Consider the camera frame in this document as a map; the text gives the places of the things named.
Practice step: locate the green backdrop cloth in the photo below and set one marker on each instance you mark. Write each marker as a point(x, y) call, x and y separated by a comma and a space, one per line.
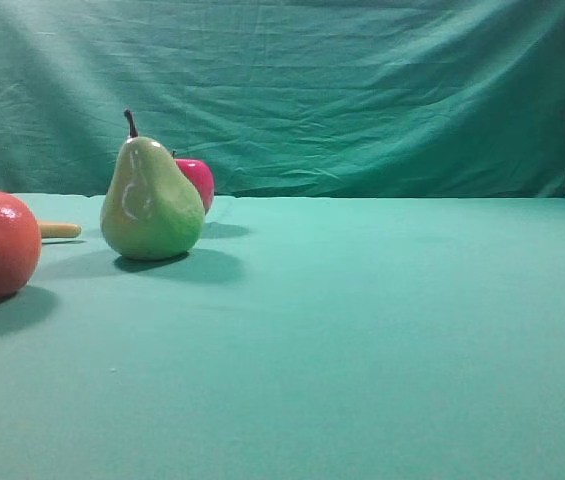
point(290, 98)

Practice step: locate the red apple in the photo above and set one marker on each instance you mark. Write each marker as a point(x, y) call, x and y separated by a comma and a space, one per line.
point(200, 175)

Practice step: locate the green table cloth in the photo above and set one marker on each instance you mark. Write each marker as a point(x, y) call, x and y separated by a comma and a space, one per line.
point(301, 339)

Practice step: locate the yellow-orange banana tip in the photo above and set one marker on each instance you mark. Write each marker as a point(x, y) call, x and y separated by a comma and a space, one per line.
point(59, 230)

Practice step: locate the green pear with brown stem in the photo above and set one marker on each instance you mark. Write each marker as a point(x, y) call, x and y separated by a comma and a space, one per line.
point(151, 210)

